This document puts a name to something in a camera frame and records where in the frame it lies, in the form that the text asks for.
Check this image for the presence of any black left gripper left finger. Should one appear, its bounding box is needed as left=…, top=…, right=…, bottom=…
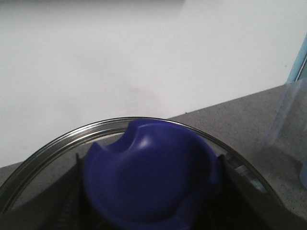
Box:
left=0, top=154, right=94, bottom=230

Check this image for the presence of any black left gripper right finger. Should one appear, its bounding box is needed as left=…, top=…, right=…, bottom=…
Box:
left=192, top=156, right=307, bottom=230

